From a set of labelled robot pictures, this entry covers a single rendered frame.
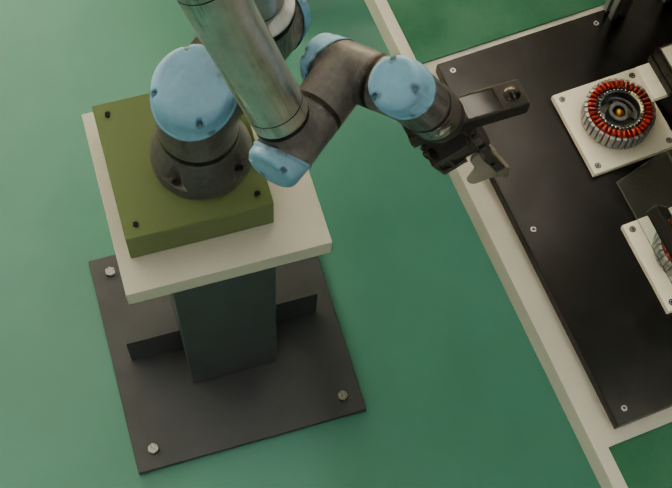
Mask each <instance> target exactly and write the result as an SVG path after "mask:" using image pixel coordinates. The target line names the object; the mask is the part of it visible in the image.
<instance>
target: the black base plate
mask: <svg viewBox="0 0 672 488"><path fill-rule="evenodd" d="M609 12H610V11H608V12H605V10H602V11H599V12H595V13H592V14H589V15H586V16H583V17H580V18H577V19H574V20H571V21H568V22H565V23H562V24H559V25H556V26H553V27H550V28H547V29H544V30H541V31H537V32H534V33H531V34H528V35H525V36H522V37H519V38H516V39H513V40H510V41H507V42H504V43H501V44H498V45H495V46H492V47H489V48H486V49H483V50H479V51H476V52H473V53H470V54H467V55H464V56H461V57H458V58H455V59H452V60H449V61H446V62H443V63H440V64H437V67H436V74H437V76H438V78H439V80H440V81H441V82H442V83H443V84H444V85H446V86H447V87H448V88H449V89H450V90H451V91H452V92H453V93H455V94H456V96H460V95H463V94H467V93H470V92H474V91H477V90H480V89H484V88H487V87H491V86H494V85H497V84H501V83H504V82H508V81H511V80H515V79H517V80H519V82H520V84H521V86H522V87H523V89H524V91H525V93H526V95H527V97H528V99H529V101H530V107H529V109H528V112H527V113H524V114H521V115H518V116H514V117H511V118H508V119H504V120H501V121H498V122H494V123H491V124H488V125H484V126H483V128H484V130H485V132H486V134H487V136H488V138H489V141H490V144H492V146H493V147H494V148H495V150H496V151H497V152H498V154H499V155H500V156H501V157H502V158H503V159H504V161H505V162H506V163H508V165H509V166H510V170H509V176H508V177H506V178H502V177H500V176H495V177H492V178H489V180H490V182H491V184H492V186H493V188H494V190H495V192H496V194H497V196H498V198H499V200H500V202H501V204H502V206H503V208H504V210H505V212H506V214H507V216H508V218H509V220H510V222H511V224H512V226H513V228H514V230H515V232H516V234H517V236H518V238H519V240H520V242H521V244H522V246H523V248H524V250H525V252H526V254H527V256H528V258H529V260H530V262H531V264H532V266H533V268H534V270H535V272H536V274H537V276H538V278H539V280H540V282H541V284H542V286H543V288H544V290H545V292H546V294H547V296H548V298H549V300H550V302H551V304H552V306H553V308H554V310H555V312H556V314H557V316H558V318H559V320H560V322H561V324H562V326H563V328H564V330H565V332H566V334H567V336H568V338H569V340H570V342H571V344H572V346H573V348H574V350H575V352H576V354H577V356H578V358H579V360H580V362H581V364H582V366H583V368H584V370H585V372H586V374H587V376H588V378H589V380H590V382H591V384H592V386H593V388H594V390H595V392H596V394H597V396H598V398H599V400H600V402H601V404H602V406H603V408H604V410H605V412H606V414H607V416H608V418H609V420H610V422H611V424H612V426H613V428H614V429H617V428H620V427H622V426H625V425H627V424H630V423H632V422H635V421H637V420H640V419H642V418H645V417H647V416H650V415H652V414H655V413H657V412H659V411H662V410H664V409H667V408H669V407H672V313H669V314H666V312H665V311H664V309H663V307H662V305H661V303H660V301H659V299H658V298H657V296H656V294H655V292H654V290H653V288H652V286H651V285H650V283H649V281H648V279H647V277H646V275H645V273H644V272H643V270H642V268H641V266H640V264H639V262H638V260H637V259H636V257H635V255H634V253H633V251H632V249H631V247H630V245H629V244H628V242H627V240H626V238H625V236H624V234H623V232H622V231H621V229H620V228H621V227H622V225H624V224H627V223H630V222H633V221H635V220H637V219H636V217H635V216H634V214H633V212H632V210H631V208H630V206H629V205H628V203H627V201H626V199H625V197H624V195H623V194H622V192H621V190H620V188H619V186H618V184H617V182H618V181H619V180H621V179H622V178H624V177H625V176H627V175H628V174H630V173H631V172H633V171H634V170H635V169H637V168H638V167H640V166H641V165H643V164H644V163H646V162H647V161H649V160H650V159H652V158H653V157H655V156H656V155H655V156H652V157H649V158H646V159H644V160H641V161H638V162H635V163H632V164H630V165H627V166H624V167H621V168H618V169H616V170H613V171H610V172H607V173H604V174H602V175H599V176H596V177H592V175H591V173H590V171H589V169H588V167H587V166H586V164H585V162H584V160H583V158H582V156H581V154H580V152H579V151H578V149H577V147H576V145H575V143H574V141H573V139H572V138H571V136H570V134H569V132H568V130H567V128H566V126H565V125H564V123H563V121H562V119H561V117H560V115H559V113H558V112H557V110H556V108H555V106H554V104H553V102H552V100H551V98H552V96H553V95H556V94H559V93H562V92H565V91H568V90H571V89H574V88H577V87H580V86H583V85H585V84H588V83H591V82H594V81H597V80H600V79H603V78H606V77H609V76H612V75H615V74H618V73H621V72H624V71H627V70H630V69H633V68H636V67H638V66H641V65H644V64H647V63H649V62H648V58H649V56H650V54H652V53H654V51H655V49H656V47H659V46H662V45H665V44H668V43H671V42H672V0H670V2H668V3H663V1H662V0H633V2H632V4H631V7H630V9H629V11H628V13H627V15H626V16H625V17H622V18H621V17H620V15H618V18H617V19H616V20H613V21H611V20H610V19H609V17H608V15H609Z"/></svg>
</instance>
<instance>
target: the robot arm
mask: <svg viewBox="0 0 672 488"><path fill-rule="evenodd" d="M176 1H177V2H178V4H179V6H180V7H181V9H182V11H183V12H184V14H185V16H186V17H187V19H188V21H189V22H190V24H191V26H192V27H193V29H194V31H195V32H196V34H197V36H196V37H195V39H194V40H193V41H192V42H191V44H190V45H189V46H187V47H180V48H177V49H175V50H174V51H172V52H170V53H169V54H168V55H167V56H165V57H164V58H163V59H162V61H161V62H160V63H159V65H158V66H157V68H156V70H155V72H154V74H153V77H152V81H151V88H150V107H151V111H152V114H153V117H154V119H155V124H156V126H155V128H154V130H153V133H152V135H151V139H150V145H149V154H150V160H151V164H152V168H153V171H154V173H155V175H156V177H157V178H158V180H159V181H160V182H161V183H162V184H163V186H165V187H166V188H167V189H168V190H169V191H171V192H172V193H174V194H176V195H178V196H180V197H183V198H186V199H191V200H210V199H215V198H218V197H221V196H223V195H225V194H227V193H229V192H230V191H232V190H233V189H235V188H236V187H237V186H238V185H239V184H240V183H241V182H242V180H243V179H244V178H245V176H246V174H247V173H248V170H249V168H250V165H252V166H253V167H254V169H255V170H256V171H257V172H258V173H259V174H261V175H262V176H263V177H264V178H266V179H267V180H269V181H270V182H272V183H274V184H276V185H278V186H281V187H292V186H294V185H296V184H297V183H298V181H299V180H300V179H301V178H302V177H303V175H304V174H305V173H306V172H307V170H308V169H311V168H312V164H313V163H314V161H315V160H316V159H317V157H318V156H319V155H320V153H321V152H322V151H323V149H324V148H325V147H326V145H327V144H328V143H329V141H330V140H331V139H332V137H333V136H334V135H335V133H336V132H337V131H338V129H339V128H340V127H341V125H342V124H343V123H344V121H345V120H346V119H347V117H348V116H349V115H350V113H351V112H352V111H353V109H354V108H355V107H356V105H360V106H362V107H365V108H367V109H369V110H373V111H375V112H378V113H380V114H383V115H385V116H387V117H390V118H392V119H394V120H396V121H398V122H399V123H401V124H402V126H403V129H404V130H405V132H406V134H407V136H408V139H409V141H410V143H411V145H412V146H413V147H414V148H416V147H418V146H420V145H421V146H422V147H421V148H420V149H421V150H422V151H423V156H424V157H425V158H426V159H429V161H430V163H431V165H432V167H434V168H435V169H437V170H438V171H440V172H441V173H442V174H444V175H446V174H447V173H449V172H451V171H452V170H454V169H456V168H458V167H459V166H461V165H463V164H464V163H466V162H468V160H467V158H466V157H468V156H470V155H471V154H473V153H474V154H473V155H472V156H471V158H470V162H471V163H472V165H473V166H474V168H473V170H472V171H471V172H470V174H469V175H468V176H467V181H468V182H469V183H471V184H476V183H479V182H481V181H484V180H487V179H489V178H492V177H495V176H500V177H502V178H506V177H508V176H509V170H510V166H509V165H508V163H506V162H505V161H504V159H503V158H502V157H501V156H500V155H499V154H498V152H497V151H496V150H495V148H494V147H493V146H492V144H490V141H489V138H488V136H487V134H486V132H485V130H484V128H483V126H484V125H488V124H491V123H494V122H498V121H501V120H504V119H508V118H511V117H514V116H518V115H521V114H524V113H527V112H528V109H529V107H530V101H529V99H528V97H527V95H526V93H525V91H524V89H523V87H522V86H521V84H520V82H519V80H517V79H515V80H511V81H508V82H504V83H501V84H497V85H494V86H491V87H487V88H484V89H480V90H477V91H474V92H470V93H467V94H463V95H460V96H456V94H455V93H453V92H452V91H451V90H450V89H449V88H448V87H447V86H446V85H444V84H443V83H442V82H441V81H439V80H438V79H437V78H436V77H435V76H434V75H433V74H432V73H431V72H430V71H429V70H428V69H427V68H426V67H425V66H424V65H423V64H422V63H420V62H419V61H417V60H415V59H412V58H410V57H408V56H405V55H393V56H392V55H388V54H385V53H383V52H380V51H378V50H375V49H373V48H370V47H367V46H365V45H362V44H360V43H357V42H356V41H355V40H353V39H351V38H346V37H342V36H339V35H336V34H331V33H321V34H318V35H317V36H315V37H314V38H313V39H311V40H310V42H309V43H308V44H307V46H306V47H305V54H304V55H302V57H301V61H300V73H301V76H302V78H303V82H302V83H301V84H300V86H299V87H298V85H297V83H296V81H295V79H294V77H293V75H292V73H291V71H290V69H289V67H288V65H287V64H286V62H285V60H286V59H287V58H288V56H289V55H290V54H291V53H292V52H293V51H294V50H295V49H296V48H297V47H298V46H299V45H300V44H301V42H302V40H303V38H304V36H305V34H306V33H307V31H308V29H309V27H310V23H311V13H310V8H309V5H308V3H307V1H306V0H176ZM243 114H245V116H246V118H247V119H248V121H249V123H250V124H251V126H252V128H253V129H254V131H255V133H256V135H257V136H258V140H257V141H254V145H253V147H252V142H251V137H250V134H249V132H248V129H247V127H246V125H245V124H244V122H243V121H242V120H241V116H242V115H243ZM422 148H423V149H422ZM477 151H479V152H477ZM424 153H425V154H426V156H427V157H426V156H425V155H424ZM429 155H430V156H429Z"/></svg>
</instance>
